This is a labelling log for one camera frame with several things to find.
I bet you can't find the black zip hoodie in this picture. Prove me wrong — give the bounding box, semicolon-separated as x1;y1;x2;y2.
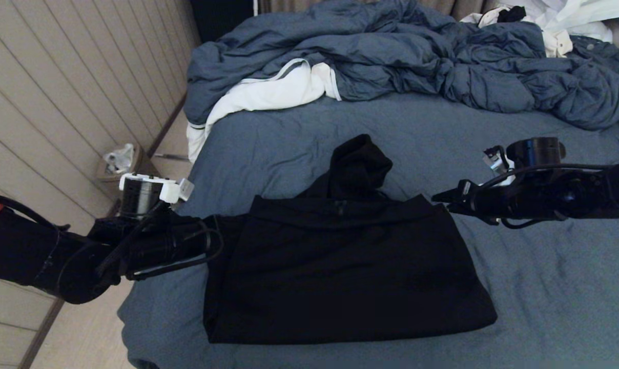
203;134;499;345

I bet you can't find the white clothes pile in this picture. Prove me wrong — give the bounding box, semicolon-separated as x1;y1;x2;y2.
461;0;619;44

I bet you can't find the brown trash bin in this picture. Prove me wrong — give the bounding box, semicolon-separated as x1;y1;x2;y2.
97;145;160;218

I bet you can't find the blue bed sheet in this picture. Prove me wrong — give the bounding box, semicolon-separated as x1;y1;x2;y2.
117;92;619;369

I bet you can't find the white plastic bin liner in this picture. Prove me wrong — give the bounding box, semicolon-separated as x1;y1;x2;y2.
104;143;136;175

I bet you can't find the cream garment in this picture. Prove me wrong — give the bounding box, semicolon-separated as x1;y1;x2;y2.
543;30;572;58

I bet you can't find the rumpled blue duvet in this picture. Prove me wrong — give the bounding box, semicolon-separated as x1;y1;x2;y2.
184;0;619;131

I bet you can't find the blue denim garment with buttons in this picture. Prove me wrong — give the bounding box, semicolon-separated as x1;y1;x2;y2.
570;35;619;83

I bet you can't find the small black garment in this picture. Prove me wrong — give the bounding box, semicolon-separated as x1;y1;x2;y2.
497;6;528;24

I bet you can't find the beige curtain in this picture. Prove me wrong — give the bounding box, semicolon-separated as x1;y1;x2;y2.
258;0;500;22

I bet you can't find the black furniture piece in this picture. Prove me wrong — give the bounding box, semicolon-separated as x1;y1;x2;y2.
189;0;256;44

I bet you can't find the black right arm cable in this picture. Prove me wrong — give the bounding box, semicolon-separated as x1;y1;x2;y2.
463;146;617;230

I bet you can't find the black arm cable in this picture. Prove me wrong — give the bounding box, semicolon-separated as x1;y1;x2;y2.
0;191;224;282
463;146;617;230

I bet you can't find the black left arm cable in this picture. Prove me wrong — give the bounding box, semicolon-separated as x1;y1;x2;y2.
0;191;224;282

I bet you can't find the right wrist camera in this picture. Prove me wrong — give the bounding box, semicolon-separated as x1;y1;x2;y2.
483;137;567;186

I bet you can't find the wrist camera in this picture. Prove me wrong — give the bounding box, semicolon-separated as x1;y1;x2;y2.
483;137;567;186
118;173;195;222

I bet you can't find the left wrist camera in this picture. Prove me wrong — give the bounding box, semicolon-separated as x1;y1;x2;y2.
118;173;195;222

